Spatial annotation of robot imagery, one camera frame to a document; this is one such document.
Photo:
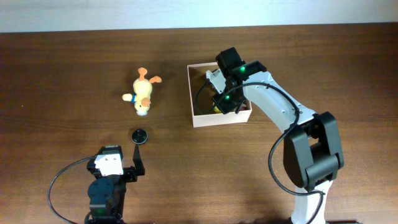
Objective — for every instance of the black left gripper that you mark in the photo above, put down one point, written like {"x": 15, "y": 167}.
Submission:
{"x": 132, "y": 176}

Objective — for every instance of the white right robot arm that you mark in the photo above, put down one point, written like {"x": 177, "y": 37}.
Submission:
{"x": 313, "y": 152}

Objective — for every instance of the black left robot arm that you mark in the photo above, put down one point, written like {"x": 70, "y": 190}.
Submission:
{"x": 108, "y": 191}

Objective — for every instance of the yellow plush duck toy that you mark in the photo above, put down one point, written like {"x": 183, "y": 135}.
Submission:
{"x": 142, "y": 92}

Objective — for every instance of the pink cardboard box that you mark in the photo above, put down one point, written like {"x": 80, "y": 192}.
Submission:
{"x": 196, "y": 79}

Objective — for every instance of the yellow round toy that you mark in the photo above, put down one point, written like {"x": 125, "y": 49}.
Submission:
{"x": 216, "y": 109}

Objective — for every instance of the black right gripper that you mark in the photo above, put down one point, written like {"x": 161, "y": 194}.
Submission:
{"x": 232, "y": 104}

